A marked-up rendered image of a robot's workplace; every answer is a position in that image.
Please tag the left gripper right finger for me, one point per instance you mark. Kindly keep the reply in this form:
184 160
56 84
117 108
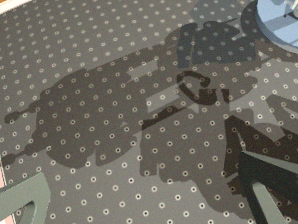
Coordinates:
257 170

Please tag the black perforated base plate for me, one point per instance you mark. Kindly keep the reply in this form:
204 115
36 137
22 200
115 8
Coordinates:
136 110

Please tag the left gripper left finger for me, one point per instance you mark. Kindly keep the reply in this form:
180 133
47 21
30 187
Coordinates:
32 193

